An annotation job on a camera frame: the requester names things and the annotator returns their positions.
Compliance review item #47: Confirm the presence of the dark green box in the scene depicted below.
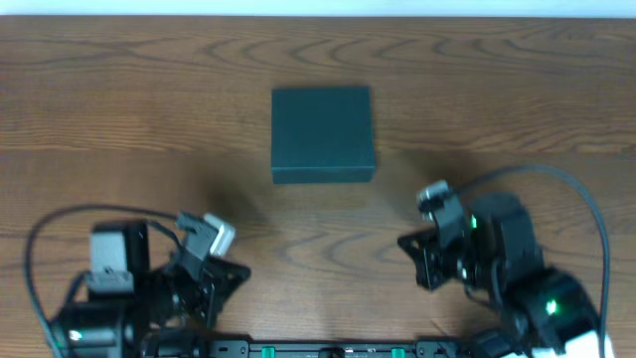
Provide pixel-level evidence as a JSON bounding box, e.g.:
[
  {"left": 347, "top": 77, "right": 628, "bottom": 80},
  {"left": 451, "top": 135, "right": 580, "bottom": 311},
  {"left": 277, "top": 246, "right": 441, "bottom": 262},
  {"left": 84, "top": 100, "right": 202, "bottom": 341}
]
[{"left": 271, "top": 87, "right": 376, "bottom": 184}]

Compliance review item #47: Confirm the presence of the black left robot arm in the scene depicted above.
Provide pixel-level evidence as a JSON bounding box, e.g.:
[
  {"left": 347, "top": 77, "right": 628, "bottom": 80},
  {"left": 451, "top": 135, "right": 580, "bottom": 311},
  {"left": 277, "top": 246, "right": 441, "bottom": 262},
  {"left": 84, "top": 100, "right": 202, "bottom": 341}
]
[{"left": 50, "top": 220, "right": 250, "bottom": 357}]

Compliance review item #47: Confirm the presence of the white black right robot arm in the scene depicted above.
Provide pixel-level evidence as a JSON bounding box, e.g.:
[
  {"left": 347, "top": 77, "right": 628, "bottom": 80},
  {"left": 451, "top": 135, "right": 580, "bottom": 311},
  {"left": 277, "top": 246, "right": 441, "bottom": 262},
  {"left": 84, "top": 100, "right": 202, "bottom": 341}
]
[{"left": 397, "top": 192, "right": 605, "bottom": 355}]

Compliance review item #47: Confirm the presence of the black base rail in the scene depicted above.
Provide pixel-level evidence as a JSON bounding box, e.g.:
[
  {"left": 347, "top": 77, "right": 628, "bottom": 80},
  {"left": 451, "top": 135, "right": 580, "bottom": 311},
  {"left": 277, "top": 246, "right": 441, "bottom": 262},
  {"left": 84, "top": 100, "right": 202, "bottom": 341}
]
[{"left": 140, "top": 338, "right": 474, "bottom": 358}]

